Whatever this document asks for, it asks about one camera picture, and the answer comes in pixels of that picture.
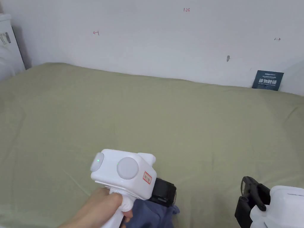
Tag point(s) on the dark blue garment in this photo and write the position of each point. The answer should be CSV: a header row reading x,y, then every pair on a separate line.
x,y
152,216

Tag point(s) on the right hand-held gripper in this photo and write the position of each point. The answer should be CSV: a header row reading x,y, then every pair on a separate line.
x,y
282,206

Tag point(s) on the person's left forearm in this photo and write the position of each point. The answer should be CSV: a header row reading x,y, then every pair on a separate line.
x,y
68,223

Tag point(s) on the person's left hand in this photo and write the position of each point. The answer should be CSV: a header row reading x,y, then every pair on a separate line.
x,y
104,204

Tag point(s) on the bed with pale green sheet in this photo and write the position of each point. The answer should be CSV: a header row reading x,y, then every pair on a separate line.
x,y
147,114

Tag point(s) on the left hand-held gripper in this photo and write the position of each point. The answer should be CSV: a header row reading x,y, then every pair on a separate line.
x,y
125,169

